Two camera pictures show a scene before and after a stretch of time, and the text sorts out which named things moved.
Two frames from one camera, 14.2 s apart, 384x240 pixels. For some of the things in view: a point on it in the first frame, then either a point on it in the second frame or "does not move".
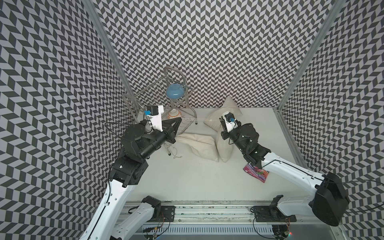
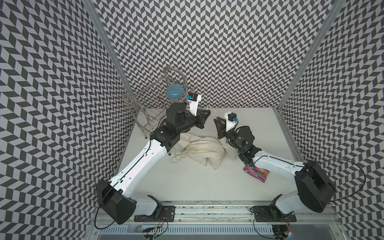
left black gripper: x=167 y=132 to x=200 y=117
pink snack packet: x=260 y=174 does not move
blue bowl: x=175 y=91 does not move
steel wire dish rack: x=171 y=95 does not move
